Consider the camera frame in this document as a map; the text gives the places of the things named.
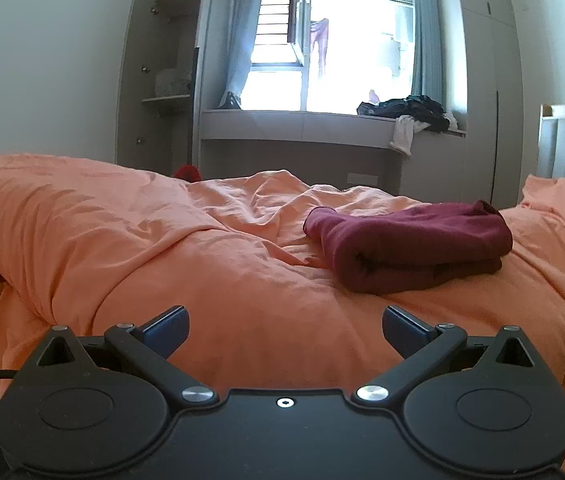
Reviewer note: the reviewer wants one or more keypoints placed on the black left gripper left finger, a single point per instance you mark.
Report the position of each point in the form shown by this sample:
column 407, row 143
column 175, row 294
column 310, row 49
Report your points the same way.
column 144, row 350

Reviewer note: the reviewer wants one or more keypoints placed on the purple garment hanging outside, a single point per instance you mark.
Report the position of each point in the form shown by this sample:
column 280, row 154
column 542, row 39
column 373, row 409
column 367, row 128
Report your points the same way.
column 319, row 40

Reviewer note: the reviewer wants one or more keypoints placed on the window with open sash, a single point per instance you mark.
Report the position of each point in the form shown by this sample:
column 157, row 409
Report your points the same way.
column 369, row 59

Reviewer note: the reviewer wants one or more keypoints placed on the maroon garment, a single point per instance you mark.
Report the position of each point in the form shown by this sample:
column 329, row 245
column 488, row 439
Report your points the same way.
column 420, row 247

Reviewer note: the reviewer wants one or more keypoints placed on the orange duvet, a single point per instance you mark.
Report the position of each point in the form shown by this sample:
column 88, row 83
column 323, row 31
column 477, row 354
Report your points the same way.
column 89, row 245

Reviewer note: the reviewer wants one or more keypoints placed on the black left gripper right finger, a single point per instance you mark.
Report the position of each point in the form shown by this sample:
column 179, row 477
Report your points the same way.
column 427, row 351

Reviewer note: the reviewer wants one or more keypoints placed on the red object beside bed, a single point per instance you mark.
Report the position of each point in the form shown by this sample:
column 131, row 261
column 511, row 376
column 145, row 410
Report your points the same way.
column 188, row 173

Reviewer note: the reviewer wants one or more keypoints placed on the left grey curtain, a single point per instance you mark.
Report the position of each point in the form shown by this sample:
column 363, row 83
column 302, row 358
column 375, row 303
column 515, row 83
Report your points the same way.
column 240, row 48

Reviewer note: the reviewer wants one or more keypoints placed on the right grey curtain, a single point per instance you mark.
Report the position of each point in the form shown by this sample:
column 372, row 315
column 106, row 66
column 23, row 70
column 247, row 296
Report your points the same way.
column 427, row 73

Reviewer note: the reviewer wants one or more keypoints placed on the white garment on sill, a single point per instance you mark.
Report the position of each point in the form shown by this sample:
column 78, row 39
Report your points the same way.
column 405, row 128

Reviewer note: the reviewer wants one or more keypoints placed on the tall grey cabinet right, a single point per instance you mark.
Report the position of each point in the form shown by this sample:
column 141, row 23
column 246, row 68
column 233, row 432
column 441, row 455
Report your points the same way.
column 495, row 102

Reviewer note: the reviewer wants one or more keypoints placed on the open grey wardrobe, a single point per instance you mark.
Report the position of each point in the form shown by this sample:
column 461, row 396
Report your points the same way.
column 157, row 134

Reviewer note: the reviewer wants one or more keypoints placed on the white wall socket plate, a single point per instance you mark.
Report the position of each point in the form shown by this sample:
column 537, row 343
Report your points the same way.
column 362, row 179

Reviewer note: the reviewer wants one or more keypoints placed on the dark clothes pile on sill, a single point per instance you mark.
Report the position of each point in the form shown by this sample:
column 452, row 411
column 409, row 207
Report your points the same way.
column 420, row 108

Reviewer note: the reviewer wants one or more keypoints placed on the grey window seat cabinet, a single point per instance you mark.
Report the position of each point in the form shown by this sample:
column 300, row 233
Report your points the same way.
column 325, row 148

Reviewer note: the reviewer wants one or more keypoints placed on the white bundle on wardrobe shelf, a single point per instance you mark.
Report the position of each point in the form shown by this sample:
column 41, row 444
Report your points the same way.
column 172, row 82

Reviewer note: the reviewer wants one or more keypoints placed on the grey curtain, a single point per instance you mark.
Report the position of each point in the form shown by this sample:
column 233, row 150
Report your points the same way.
column 427, row 73
column 240, row 48

